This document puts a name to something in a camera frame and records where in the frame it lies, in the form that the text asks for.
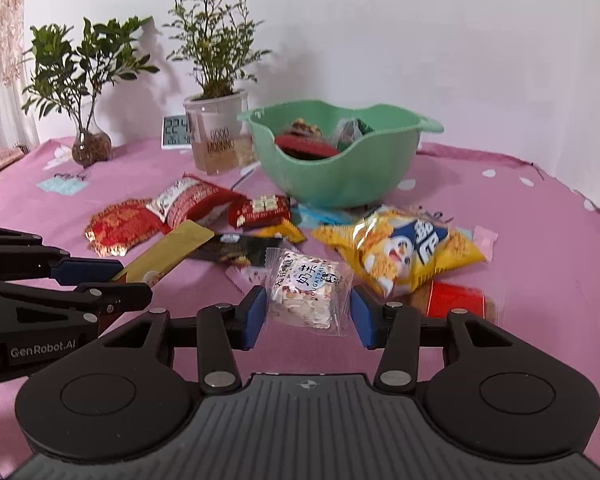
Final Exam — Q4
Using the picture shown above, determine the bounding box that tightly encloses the clear nougat candy packet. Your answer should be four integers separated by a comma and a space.
265, 248, 353, 336

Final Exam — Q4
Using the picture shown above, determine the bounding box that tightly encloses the black cheese cracker packet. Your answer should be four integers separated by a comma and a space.
188, 233, 283, 268

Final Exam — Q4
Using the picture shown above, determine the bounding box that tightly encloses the yellow chips bag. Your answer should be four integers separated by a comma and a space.
311, 206, 484, 298

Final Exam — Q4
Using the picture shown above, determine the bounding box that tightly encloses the red gold ornate packet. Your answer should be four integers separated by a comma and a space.
84, 198, 164, 257

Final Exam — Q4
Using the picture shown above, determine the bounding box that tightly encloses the gold long snack packet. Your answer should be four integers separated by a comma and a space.
112, 220, 214, 287

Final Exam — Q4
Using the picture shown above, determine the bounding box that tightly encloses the red wrapped snack bar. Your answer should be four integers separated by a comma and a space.
410, 282, 496, 322

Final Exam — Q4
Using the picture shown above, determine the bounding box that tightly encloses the orange candy packet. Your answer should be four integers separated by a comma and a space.
254, 219, 306, 245

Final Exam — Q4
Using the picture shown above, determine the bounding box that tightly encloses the small red candy packet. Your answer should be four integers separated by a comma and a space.
227, 194, 291, 229

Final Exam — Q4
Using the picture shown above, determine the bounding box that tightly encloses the red white snack bag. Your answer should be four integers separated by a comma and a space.
145, 174, 245, 230

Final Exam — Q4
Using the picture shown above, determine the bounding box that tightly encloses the small pink candy wrapper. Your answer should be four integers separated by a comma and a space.
472, 226, 498, 262

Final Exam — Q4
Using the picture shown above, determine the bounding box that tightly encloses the green plastic bowl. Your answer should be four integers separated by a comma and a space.
237, 100, 444, 208

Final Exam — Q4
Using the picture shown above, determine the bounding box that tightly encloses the white digital clock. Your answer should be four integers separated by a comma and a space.
160, 115, 192, 151

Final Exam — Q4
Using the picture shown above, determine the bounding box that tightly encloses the red snack in bowl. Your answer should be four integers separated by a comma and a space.
275, 133, 339, 160

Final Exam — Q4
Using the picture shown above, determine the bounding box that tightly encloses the green snack packet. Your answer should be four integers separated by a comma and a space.
328, 118, 374, 152

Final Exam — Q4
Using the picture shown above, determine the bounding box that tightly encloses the pink tablecloth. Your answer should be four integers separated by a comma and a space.
0, 140, 600, 477

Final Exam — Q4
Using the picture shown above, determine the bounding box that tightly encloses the glass vase leafy plant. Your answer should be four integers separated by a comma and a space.
21, 16, 159, 168

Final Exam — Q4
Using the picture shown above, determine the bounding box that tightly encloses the clear potted plant cup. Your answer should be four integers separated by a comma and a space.
166, 0, 270, 174

